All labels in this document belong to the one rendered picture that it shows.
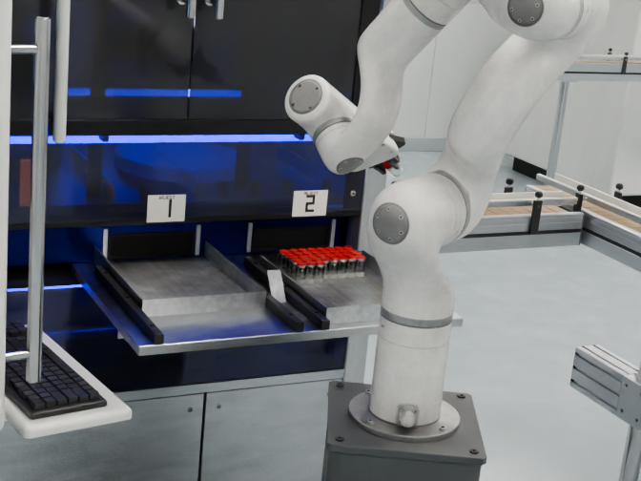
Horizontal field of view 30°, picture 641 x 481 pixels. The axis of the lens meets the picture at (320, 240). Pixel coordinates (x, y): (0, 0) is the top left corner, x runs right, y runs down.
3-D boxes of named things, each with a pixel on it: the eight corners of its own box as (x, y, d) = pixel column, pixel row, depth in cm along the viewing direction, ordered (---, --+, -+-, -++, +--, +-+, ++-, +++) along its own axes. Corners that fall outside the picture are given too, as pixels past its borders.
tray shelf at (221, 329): (71, 271, 258) (71, 263, 258) (356, 255, 289) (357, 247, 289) (138, 355, 217) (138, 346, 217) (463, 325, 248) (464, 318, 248)
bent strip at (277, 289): (264, 297, 249) (266, 270, 247) (278, 296, 250) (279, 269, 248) (293, 321, 237) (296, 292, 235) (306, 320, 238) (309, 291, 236)
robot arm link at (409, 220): (465, 316, 199) (484, 177, 193) (408, 344, 185) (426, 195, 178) (403, 297, 206) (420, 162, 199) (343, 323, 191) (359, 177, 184)
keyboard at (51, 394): (-49, 338, 232) (-49, 325, 231) (20, 327, 240) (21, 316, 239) (31, 421, 201) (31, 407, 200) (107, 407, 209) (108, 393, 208)
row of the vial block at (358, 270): (288, 278, 261) (290, 258, 260) (361, 274, 269) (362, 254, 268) (292, 282, 259) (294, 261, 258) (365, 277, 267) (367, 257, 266)
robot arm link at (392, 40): (476, 63, 184) (355, 183, 201) (434, -11, 191) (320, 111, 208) (438, 52, 178) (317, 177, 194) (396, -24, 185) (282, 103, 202)
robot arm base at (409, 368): (465, 448, 194) (479, 341, 189) (347, 436, 194) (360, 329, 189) (454, 399, 212) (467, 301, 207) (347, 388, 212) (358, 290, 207)
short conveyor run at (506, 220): (358, 261, 291) (364, 198, 287) (330, 241, 305) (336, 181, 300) (583, 247, 322) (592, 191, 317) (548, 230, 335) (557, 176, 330)
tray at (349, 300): (258, 269, 265) (259, 255, 264) (361, 263, 277) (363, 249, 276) (325, 324, 236) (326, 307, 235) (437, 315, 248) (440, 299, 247)
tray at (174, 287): (93, 261, 260) (93, 246, 259) (205, 256, 271) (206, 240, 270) (141, 317, 231) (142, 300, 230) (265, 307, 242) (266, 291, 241)
